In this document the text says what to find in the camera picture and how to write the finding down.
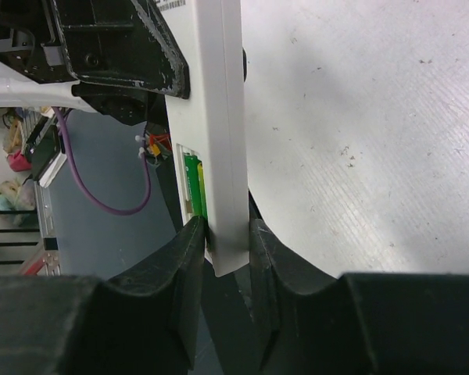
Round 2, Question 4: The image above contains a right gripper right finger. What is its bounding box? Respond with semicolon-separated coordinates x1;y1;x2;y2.
249;220;469;374

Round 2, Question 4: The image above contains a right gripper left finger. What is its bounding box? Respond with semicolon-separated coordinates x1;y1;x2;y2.
0;216;206;374

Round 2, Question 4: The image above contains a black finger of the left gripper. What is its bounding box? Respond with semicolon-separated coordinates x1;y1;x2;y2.
52;1;191;98

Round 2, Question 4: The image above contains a green battery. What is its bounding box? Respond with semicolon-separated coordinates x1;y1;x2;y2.
197;162;208;220

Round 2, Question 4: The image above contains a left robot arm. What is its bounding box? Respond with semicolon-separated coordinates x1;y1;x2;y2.
0;1;191;125

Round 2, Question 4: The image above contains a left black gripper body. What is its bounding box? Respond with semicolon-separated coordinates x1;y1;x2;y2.
0;1;160;126

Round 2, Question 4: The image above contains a white remote control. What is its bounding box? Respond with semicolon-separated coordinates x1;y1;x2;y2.
156;1;249;277

